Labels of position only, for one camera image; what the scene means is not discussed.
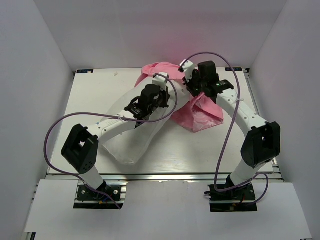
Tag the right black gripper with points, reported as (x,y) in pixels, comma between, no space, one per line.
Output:
(187,83)

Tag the blue corner label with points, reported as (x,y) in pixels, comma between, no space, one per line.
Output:
(236,69)
(84,71)

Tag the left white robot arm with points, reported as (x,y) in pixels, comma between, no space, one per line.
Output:
(81,146)

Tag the white pillow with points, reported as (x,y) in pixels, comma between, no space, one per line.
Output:
(129,147)

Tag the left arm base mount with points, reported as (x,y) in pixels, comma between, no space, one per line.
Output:
(87,199)

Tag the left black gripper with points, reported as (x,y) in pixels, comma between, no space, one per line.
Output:
(165,95)

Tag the pink pillowcase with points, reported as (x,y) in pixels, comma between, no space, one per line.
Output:
(199,113)

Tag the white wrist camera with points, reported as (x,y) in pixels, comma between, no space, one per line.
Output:
(187,67)
(160,79)

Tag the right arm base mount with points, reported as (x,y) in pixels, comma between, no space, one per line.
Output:
(232,201)

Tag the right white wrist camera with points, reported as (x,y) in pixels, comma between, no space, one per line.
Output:
(187,67)

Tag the right blue corner label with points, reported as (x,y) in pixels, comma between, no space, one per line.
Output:
(236,69)

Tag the left blue corner label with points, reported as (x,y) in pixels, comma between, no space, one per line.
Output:
(84,71)

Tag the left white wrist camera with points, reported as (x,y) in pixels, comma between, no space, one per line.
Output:
(160,79)

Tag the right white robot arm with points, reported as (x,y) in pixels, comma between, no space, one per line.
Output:
(262,139)

